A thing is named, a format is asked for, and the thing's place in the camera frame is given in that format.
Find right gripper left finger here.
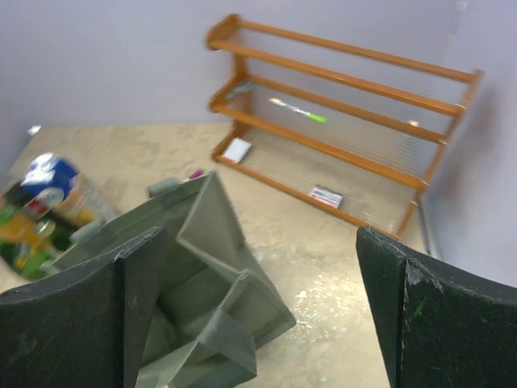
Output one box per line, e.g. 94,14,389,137
1,227,167,387

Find green canvas bag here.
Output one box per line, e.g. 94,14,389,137
54,172,296,387

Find blue white beverage carton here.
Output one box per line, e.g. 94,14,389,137
19,151,122,227

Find green marker pen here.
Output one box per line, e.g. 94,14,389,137
269,97,327,124

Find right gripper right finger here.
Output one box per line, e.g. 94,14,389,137
355,226,516,387

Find wooden shelf rack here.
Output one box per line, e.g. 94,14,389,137
205,14,484,238

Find white card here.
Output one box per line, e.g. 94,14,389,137
222,137,251,163

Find small red white packet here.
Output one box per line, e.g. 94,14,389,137
309,186,343,209

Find green bottle white cap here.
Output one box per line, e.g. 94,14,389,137
1,203,44,247

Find glass cola bottle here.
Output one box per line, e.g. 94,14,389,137
4,182,51,221

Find purple marker pen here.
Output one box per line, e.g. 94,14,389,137
187,169,204,180

